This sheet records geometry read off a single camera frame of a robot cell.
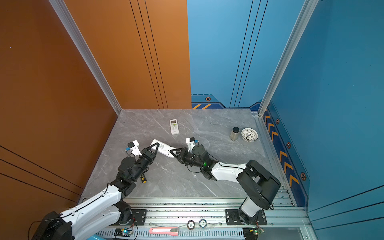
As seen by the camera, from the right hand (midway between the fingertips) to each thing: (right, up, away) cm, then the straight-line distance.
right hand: (169, 154), depth 77 cm
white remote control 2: (-2, +14, +32) cm, 35 cm away
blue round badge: (+18, -33, -5) cm, 38 cm away
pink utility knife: (+2, -35, -8) cm, 36 cm away
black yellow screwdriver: (-16, -15, +6) cm, 23 cm away
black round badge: (+12, -33, -6) cm, 36 cm away
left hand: (-5, +6, -1) cm, 7 cm away
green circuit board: (-21, -36, -6) cm, 42 cm away
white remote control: (-2, +3, 0) cm, 4 cm away
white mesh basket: (+52, +9, +27) cm, 59 cm away
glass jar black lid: (+39, +9, +21) cm, 45 cm away
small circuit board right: (+43, -35, -8) cm, 56 cm away
